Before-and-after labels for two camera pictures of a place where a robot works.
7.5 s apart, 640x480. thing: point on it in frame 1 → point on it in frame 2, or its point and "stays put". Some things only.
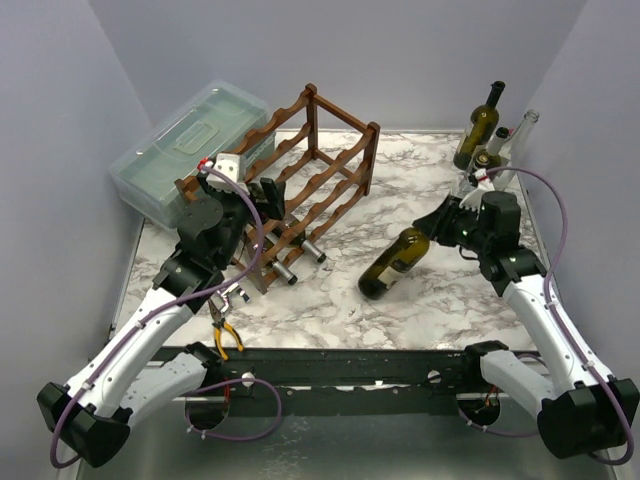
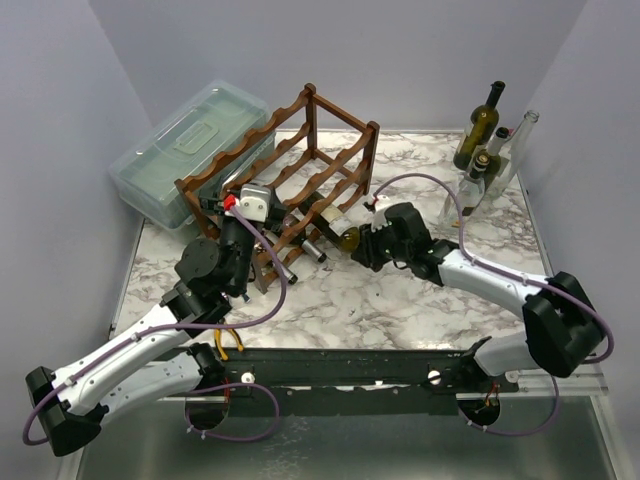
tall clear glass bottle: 516,148 stays put
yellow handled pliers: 220,323 stays put
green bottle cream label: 406,250 → 337,220
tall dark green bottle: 481,127 stays put
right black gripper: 442,222 → 373,248
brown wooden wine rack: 320,160 stays put
